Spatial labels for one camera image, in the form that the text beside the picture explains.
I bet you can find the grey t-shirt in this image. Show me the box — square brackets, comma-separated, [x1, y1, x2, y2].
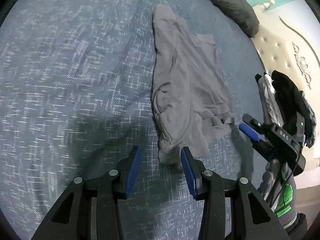
[152, 4, 234, 166]

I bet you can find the black sleeve forearm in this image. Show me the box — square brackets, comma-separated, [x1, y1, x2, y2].
[286, 213, 308, 240]

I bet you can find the stack of folded clothes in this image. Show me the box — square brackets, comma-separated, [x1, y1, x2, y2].
[255, 70, 316, 148]

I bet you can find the grey green gloved hand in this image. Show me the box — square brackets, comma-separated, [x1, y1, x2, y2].
[258, 159, 298, 229]

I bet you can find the cream tufted headboard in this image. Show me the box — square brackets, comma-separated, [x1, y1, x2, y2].
[252, 1, 319, 157]

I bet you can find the dark grey rolled duvet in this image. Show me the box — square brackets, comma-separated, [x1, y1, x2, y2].
[210, 0, 259, 38]

